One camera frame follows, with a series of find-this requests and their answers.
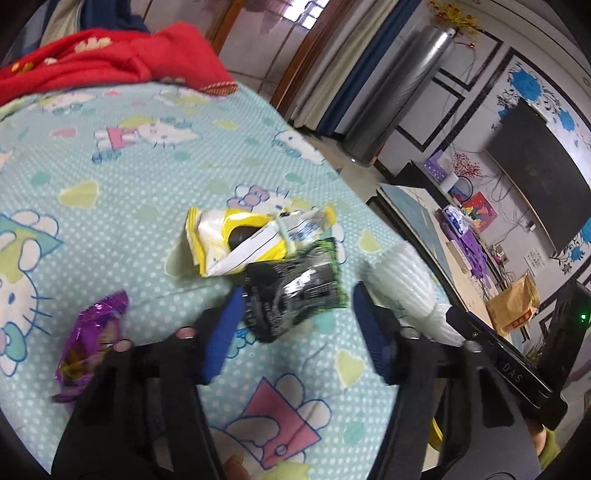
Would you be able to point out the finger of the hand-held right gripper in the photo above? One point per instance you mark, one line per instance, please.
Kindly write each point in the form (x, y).
(461, 323)

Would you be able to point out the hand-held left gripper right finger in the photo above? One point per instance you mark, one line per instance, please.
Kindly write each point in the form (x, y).
(374, 332)

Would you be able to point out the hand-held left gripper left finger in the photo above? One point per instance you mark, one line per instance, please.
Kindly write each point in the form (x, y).
(221, 337)

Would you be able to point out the white foam fruit net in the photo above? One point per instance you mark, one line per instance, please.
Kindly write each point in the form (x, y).
(406, 281)

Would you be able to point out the black green snack packet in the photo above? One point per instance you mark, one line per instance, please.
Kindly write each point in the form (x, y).
(286, 286)

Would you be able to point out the yellow-rimmed black bin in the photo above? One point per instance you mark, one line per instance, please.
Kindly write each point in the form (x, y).
(436, 434)

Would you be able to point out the person's right forearm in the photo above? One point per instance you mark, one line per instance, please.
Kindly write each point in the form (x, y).
(550, 453)

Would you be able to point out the person's right hand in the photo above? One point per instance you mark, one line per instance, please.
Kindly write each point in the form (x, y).
(538, 436)

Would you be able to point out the person's left hand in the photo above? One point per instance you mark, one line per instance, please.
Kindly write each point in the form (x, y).
(234, 468)

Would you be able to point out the brown paper bag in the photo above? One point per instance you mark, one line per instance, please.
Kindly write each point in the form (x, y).
(512, 304)

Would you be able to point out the purple cloth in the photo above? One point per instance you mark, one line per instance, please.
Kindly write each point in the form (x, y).
(475, 249)

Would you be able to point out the yellow white snack packet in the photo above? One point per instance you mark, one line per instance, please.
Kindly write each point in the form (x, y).
(212, 235)

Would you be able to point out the tissue pack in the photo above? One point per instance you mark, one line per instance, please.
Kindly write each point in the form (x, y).
(453, 219)

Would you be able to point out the colourful picture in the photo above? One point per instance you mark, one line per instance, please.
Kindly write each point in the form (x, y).
(480, 211)

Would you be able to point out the white television cabinet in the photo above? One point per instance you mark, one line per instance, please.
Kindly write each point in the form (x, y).
(415, 217)

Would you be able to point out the purple foil wrapper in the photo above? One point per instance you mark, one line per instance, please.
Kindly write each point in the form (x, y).
(92, 323)

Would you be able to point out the round mirror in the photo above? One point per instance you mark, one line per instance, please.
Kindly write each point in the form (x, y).
(461, 190)

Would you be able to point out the white vase red flowers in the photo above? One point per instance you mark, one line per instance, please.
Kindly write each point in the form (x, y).
(464, 168)

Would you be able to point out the black low cabinet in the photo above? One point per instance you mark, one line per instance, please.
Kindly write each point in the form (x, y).
(413, 175)

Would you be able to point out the purple box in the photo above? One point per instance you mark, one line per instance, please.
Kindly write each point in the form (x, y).
(436, 166)

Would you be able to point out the cartoon print bed sheet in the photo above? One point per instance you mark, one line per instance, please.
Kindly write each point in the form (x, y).
(138, 194)

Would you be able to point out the black television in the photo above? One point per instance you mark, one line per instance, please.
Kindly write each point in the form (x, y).
(540, 175)

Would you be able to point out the silver cylindrical air conditioner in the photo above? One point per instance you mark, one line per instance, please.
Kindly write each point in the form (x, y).
(392, 101)

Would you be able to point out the blue and beige curtain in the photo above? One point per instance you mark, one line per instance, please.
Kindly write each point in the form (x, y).
(115, 14)
(351, 69)

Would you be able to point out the red blanket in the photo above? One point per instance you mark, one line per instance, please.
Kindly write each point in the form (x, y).
(138, 60)

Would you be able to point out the wooden glass door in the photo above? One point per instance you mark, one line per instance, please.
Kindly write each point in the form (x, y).
(304, 50)

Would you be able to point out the yellow artificial flowers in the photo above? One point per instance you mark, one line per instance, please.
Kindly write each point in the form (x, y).
(455, 18)

